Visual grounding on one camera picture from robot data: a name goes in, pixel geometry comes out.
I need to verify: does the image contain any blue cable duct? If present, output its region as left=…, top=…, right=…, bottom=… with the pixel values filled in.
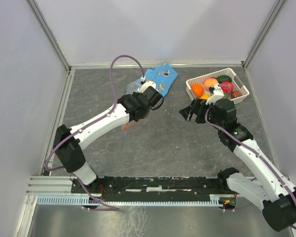
left=37, top=195, right=225, bottom=207

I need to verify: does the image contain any orange fruit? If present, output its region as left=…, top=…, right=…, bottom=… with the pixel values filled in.
left=191, top=84, right=204, bottom=98

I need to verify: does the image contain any blue patterned cloth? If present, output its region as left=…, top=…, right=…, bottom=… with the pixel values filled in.
left=134, top=63, right=178, bottom=97

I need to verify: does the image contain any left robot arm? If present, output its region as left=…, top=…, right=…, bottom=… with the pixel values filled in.
left=53, top=81, right=163, bottom=193

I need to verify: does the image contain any purple cable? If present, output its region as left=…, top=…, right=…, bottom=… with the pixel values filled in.
left=204, top=83, right=296, bottom=230
left=44, top=54, right=146, bottom=212

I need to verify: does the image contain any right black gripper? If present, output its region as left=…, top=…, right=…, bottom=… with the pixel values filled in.
left=178, top=98, right=223, bottom=131

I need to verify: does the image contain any clear zip top bag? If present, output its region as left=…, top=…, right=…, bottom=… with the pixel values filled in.
left=122, top=82, right=141, bottom=131

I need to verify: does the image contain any green watermelon ball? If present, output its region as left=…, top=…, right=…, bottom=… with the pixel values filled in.
left=223, top=94, right=230, bottom=100

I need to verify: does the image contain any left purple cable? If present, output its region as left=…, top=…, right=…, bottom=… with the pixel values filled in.
left=44, top=54, right=146, bottom=212

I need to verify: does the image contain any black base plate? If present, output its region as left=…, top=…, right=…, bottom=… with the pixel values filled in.
left=71, top=175, right=237, bottom=202

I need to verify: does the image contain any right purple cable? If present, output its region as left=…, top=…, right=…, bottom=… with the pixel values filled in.
left=204, top=83, right=296, bottom=230

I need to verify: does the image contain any red apple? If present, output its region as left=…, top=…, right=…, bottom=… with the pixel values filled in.
left=220, top=81, right=233, bottom=95

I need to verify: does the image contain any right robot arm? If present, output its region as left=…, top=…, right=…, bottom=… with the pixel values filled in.
left=179, top=99, right=296, bottom=232

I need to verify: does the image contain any dark green avocado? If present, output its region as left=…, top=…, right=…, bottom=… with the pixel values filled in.
left=216, top=75, right=232, bottom=84

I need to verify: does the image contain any yellow lemon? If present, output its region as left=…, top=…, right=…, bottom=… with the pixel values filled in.
left=200, top=94, right=210, bottom=100

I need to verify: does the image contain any peach fruit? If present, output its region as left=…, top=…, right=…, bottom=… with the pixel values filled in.
left=204, top=78, right=219, bottom=91

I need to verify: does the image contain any white plastic basket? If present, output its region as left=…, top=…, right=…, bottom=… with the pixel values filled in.
left=185, top=68, right=250, bottom=104

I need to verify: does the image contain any brown kiwi fruit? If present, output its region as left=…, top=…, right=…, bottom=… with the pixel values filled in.
left=231, top=90, right=243, bottom=99

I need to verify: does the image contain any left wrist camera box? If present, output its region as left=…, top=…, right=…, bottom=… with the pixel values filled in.
left=138, top=77, right=156, bottom=93

